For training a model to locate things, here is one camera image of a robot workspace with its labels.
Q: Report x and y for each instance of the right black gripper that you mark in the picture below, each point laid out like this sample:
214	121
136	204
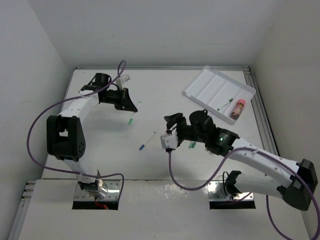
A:
178	119

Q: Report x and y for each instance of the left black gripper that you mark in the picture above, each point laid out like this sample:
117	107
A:
125	103

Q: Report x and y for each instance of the pink capped clear tube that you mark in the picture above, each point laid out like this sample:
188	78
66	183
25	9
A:
236	112

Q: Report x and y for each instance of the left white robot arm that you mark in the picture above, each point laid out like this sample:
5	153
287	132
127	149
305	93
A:
64	133

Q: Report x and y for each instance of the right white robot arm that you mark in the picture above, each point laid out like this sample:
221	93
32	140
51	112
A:
292	181

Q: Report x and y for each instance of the blue capped white pen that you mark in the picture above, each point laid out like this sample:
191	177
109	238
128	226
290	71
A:
147	141

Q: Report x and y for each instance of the white divided tray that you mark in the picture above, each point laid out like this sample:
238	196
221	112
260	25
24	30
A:
211	89

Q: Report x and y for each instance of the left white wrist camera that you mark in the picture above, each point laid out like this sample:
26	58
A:
122	80

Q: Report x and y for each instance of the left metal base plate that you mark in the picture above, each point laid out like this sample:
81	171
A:
110	191

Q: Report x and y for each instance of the metal base plate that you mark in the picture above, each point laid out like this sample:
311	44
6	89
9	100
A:
110	191
216	193

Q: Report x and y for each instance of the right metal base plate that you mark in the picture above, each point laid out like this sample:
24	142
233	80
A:
216	193

